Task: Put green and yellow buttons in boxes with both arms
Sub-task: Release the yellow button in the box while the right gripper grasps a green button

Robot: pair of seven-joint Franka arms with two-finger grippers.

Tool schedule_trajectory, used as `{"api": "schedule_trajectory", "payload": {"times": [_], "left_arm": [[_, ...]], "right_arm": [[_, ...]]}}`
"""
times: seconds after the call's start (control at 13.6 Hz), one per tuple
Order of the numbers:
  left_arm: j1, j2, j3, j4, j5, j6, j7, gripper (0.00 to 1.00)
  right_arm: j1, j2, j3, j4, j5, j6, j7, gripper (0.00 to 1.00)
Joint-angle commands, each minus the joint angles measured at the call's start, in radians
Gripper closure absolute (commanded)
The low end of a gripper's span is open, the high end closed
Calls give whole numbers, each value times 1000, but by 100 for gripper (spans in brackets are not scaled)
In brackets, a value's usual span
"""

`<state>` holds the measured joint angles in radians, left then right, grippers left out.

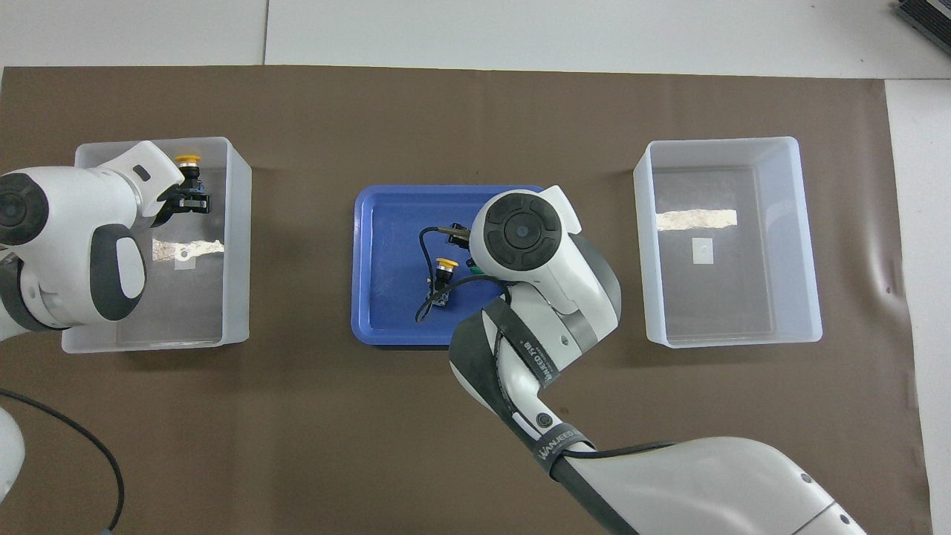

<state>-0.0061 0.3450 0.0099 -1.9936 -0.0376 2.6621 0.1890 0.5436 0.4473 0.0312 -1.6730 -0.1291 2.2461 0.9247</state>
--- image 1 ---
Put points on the dark grey slatted device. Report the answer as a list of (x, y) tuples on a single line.
[(929, 15)]

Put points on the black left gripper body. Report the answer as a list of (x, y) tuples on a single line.
[(166, 213)]

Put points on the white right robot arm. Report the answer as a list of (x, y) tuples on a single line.
[(550, 297)]

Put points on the brown paper table mat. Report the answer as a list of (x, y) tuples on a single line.
[(297, 446)]

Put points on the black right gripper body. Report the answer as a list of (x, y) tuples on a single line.
[(462, 239)]

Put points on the blue plastic tray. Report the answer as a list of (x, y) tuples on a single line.
[(386, 297)]

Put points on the yellow push button switch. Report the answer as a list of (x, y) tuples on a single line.
[(446, 264), (186, 159)]

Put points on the translucent white plastic box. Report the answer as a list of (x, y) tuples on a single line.
[(802, 260), (238, 260)]

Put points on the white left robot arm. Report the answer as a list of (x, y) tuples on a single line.
[(67, 215)]

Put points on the white label sticker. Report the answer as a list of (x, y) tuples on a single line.
[(703, 251), (183, 260)]

